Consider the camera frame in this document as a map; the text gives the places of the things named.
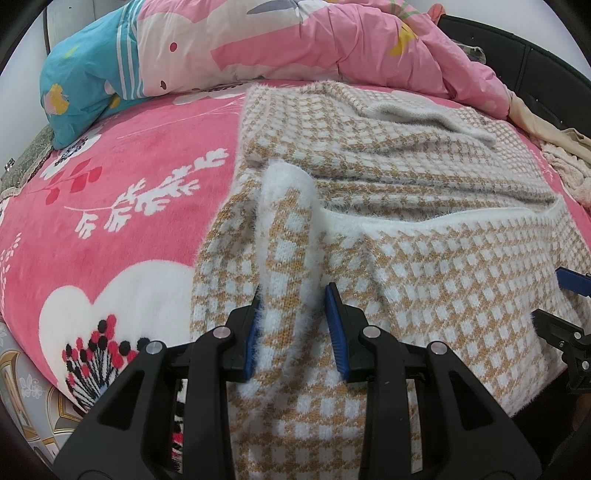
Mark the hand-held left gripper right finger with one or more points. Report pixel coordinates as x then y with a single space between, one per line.
337 332

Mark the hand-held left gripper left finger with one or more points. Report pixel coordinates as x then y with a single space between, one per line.
251 332

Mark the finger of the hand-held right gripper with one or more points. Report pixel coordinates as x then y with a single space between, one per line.
575 281
558 332

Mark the beige houndstooth knit coat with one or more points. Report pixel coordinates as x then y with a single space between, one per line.
415 230

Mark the beige crumpled clothes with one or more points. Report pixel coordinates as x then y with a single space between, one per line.
563 157

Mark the black padded headboard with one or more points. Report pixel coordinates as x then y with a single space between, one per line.
549 78

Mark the pink floral blanket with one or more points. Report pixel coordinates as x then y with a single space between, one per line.
138 152

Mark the dark patterned garment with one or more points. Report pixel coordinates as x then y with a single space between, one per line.
475 54

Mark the grey-green patterned cloth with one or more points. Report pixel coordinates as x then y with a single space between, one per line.
27 157

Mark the pink teal cartoon quilt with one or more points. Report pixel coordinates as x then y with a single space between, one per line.
277 41

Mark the orange cloth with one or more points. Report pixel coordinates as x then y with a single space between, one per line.
436 14

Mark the grey picture-frame print sheet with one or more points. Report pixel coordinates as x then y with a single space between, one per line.
27 392

